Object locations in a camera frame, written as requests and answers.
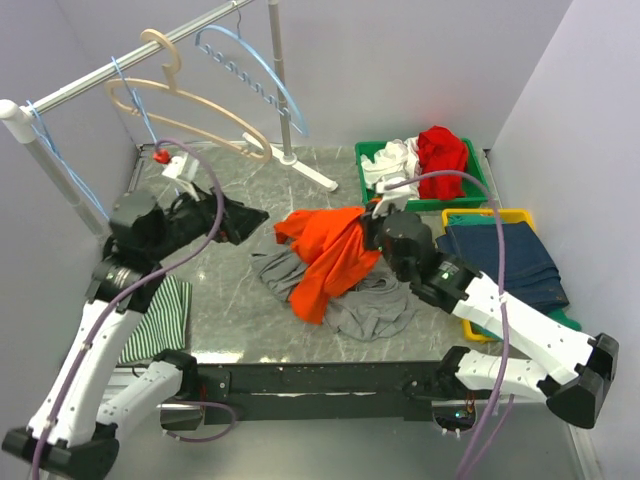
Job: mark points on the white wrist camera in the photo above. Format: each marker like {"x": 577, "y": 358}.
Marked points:
{"x": 179, "y": 169}
{"x": 393, "y": 196}

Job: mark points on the blue denim jeans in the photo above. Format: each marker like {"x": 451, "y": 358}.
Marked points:
{"x": 520, "y": 255}

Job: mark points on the green white striped cloth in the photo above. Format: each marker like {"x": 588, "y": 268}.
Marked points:
{"x": 163, "y": 326}

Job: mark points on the white t shirt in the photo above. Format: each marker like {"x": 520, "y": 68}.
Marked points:
{"x": 395, "y": 157}

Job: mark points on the yellow plastic bin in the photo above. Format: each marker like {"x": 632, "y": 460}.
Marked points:
{"x": 471, "y": 216}

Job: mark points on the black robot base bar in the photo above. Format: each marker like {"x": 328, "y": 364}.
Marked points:
{"x": 226, "y": 394}

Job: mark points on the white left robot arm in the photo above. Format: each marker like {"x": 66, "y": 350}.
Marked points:
{"x": 75, "y": 433}

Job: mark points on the silver clothes rack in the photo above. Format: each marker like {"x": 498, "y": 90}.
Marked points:
{"x": 19, "y": 119}

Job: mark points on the green plastic bin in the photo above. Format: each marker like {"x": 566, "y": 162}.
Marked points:
{"x": 473, "y": 196}

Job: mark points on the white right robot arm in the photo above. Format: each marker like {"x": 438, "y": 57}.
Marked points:
{"x": 569, "y": 371}

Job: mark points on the light blue hanger of red shirt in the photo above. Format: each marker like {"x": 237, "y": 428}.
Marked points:
{"x": 65, "y": 165}

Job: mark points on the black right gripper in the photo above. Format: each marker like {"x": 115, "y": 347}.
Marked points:
{"x": 371, "y": 223}

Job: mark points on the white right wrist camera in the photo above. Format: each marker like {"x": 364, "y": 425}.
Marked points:
{"x": 393, "y": 196}

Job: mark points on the wooden hanger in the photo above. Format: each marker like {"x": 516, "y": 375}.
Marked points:
{"x": 200, "y": 110}

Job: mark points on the red t shirt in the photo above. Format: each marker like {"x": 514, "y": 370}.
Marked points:
{"x": 439, "y": 149}

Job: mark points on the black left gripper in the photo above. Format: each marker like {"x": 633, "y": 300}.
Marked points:
{"x": 237, "y": 220}

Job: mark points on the grey adidas t shirt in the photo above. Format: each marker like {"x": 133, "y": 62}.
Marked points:
{"x": 379, "y": 306}

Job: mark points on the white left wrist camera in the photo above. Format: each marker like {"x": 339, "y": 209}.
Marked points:
{"x": 179, "y": 169}

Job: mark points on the orange t shirt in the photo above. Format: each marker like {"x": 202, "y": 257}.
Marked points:
{"x": 331, "y": 243}

